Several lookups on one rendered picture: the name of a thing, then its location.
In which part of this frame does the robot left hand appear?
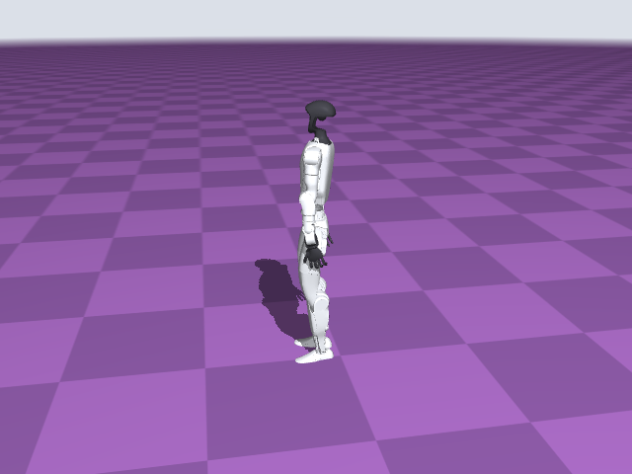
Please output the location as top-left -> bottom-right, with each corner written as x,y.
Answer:
303,234 -> 327,269

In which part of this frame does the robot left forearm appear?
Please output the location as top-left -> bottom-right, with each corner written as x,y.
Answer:
300,194 -> 316,245

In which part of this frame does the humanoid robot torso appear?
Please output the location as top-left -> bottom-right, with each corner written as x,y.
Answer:
299,137 -> 335,239

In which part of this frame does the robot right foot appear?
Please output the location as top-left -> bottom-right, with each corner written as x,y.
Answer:
294,336 -> 332,349

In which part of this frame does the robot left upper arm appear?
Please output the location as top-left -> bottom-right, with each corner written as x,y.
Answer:
299,147 -> 322,203

